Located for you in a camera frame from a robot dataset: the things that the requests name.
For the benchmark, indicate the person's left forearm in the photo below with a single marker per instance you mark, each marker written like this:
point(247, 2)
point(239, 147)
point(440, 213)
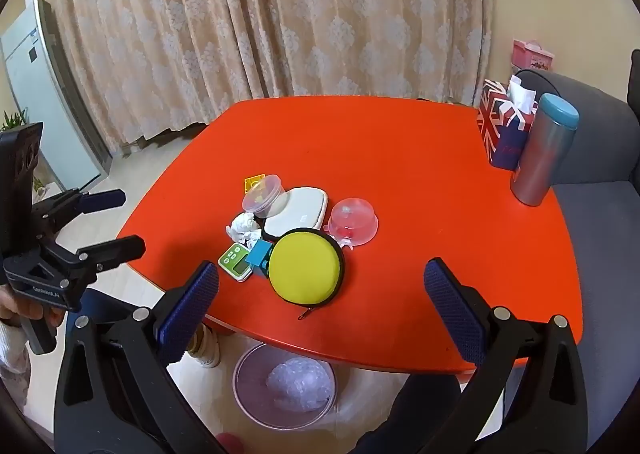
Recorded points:
point(10, 354)

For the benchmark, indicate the yellow toy block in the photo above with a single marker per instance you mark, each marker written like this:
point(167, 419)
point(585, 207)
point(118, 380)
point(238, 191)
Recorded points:
point(251, 181)

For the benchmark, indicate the person's left hand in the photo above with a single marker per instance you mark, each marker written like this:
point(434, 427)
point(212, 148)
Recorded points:
point(10, 306)

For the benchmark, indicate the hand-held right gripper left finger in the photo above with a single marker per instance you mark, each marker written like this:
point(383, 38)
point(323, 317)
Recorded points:
point(187, 314)

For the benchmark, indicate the green potted plant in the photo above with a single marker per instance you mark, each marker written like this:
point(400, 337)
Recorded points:
point(12, 119)

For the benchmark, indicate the clear round plastic container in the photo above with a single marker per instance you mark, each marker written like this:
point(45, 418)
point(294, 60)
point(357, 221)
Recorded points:
point(262, 196)

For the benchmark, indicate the pink round object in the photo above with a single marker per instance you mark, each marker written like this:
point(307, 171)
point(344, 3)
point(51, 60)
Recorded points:
point(232, 445)

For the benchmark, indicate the yellow round zip case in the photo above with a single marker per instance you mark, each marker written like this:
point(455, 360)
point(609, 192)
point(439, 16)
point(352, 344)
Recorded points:
point(305, 266)

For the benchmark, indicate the grey sofa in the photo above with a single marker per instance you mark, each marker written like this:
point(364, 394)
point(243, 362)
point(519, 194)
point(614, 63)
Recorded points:
point(600, 234)

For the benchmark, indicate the person's right leg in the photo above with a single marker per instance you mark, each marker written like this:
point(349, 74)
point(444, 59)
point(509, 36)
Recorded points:
point(410, 414)

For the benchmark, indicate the pink clear plastic bowl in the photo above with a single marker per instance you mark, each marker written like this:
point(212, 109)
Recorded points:
point(350, 221)

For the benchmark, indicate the blue toy block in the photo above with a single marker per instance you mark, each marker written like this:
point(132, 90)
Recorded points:
point(259, 254)

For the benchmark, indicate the crumpled clear plastic wrap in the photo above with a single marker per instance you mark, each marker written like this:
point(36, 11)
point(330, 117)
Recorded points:
point(300, 384)

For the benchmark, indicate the clear plastic waste bin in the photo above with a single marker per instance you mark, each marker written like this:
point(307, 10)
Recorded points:
point(250, 399)

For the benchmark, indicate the flag print tissue box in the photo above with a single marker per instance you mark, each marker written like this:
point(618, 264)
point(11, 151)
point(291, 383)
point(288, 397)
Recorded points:
point(500, 128)

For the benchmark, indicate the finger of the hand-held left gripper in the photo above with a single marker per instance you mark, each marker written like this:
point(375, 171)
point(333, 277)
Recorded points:
point(117, 249)
point(102, 200)

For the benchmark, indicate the beige patterned curtain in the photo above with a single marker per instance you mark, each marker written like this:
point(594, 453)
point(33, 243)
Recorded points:
point(250, 8)

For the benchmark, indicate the silver thermos teal lid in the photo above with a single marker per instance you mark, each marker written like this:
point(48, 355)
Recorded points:
point(542, 153)

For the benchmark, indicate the white floor-standing air conditioner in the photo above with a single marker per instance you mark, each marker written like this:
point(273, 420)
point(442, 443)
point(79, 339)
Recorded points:
point(45, 83)

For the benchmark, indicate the crumpled white tissue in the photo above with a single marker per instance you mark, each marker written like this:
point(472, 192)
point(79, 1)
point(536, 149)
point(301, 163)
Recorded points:
point(245, 229)

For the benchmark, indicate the pink storage box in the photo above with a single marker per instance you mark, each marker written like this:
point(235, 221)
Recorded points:
point(532, 56)

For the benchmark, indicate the white shoe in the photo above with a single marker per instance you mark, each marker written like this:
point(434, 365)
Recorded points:
point(206, 346)

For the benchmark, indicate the green digital timer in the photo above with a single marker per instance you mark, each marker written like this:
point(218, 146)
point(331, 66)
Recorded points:
point(234, 260)

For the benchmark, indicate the white padded pouch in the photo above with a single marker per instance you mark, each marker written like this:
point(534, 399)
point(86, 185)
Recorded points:
point(300, 211)

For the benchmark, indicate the white tissue sheet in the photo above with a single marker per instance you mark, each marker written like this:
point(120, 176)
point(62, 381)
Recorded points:
point(522, 93)

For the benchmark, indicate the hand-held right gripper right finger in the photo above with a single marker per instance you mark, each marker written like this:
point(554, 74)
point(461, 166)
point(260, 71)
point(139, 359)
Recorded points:
point(455, 314)

